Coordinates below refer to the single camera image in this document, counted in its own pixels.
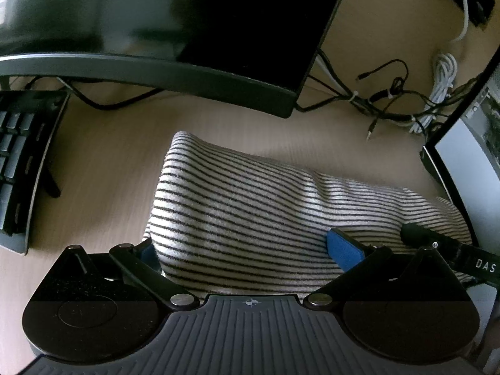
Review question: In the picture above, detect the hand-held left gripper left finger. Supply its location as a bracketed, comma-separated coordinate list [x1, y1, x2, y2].
[37, 240, 198, 310]

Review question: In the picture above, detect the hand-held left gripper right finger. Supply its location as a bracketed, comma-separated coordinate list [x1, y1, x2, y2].
[303, 228, 472, 312]

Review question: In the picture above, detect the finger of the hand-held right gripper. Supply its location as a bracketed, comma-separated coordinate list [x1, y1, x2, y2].
[401, 222, 470, 267]

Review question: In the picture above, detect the white black-striped shirt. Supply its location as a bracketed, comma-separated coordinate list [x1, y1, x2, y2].
[142, 131, 474, 295]

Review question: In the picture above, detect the lit curved computer monitor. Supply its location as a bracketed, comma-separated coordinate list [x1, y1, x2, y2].
[421, 43, 500, 248]

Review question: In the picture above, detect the black keyboard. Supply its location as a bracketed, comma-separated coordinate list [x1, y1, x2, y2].
[0, 90, 71, 256]

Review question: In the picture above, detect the large dark computer monitor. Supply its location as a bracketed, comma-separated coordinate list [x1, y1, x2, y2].
[0, 0, 356, 119]

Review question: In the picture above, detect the black cable bundle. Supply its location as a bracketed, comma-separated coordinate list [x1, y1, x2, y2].
[295, 49, 479, 141]

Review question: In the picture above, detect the black monitor cable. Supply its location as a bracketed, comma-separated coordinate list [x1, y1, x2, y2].
[23, 76, 165, 111]

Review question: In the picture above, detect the white coiled cable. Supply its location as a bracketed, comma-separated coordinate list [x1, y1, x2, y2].
[406, 0, 474, 135]

